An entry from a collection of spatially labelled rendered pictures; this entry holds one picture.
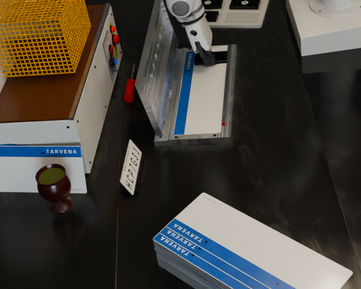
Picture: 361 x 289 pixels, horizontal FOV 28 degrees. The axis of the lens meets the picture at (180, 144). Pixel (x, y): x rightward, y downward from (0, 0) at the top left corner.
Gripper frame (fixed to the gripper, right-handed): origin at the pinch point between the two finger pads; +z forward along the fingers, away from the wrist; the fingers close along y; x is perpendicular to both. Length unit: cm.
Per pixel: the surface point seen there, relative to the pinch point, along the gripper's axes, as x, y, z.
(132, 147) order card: 17.3, -38.8, -3.9
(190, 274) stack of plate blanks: -1, -81, 1
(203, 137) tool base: 0.2, -33.1, 2.5
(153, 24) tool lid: 9.5, -5.5, -18.9
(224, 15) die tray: -2.0, 30.0, 4.2
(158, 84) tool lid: 11.0, -18.3, -7.5
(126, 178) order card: 17, -50, -3
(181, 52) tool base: 9.5, 7.9, 0.5
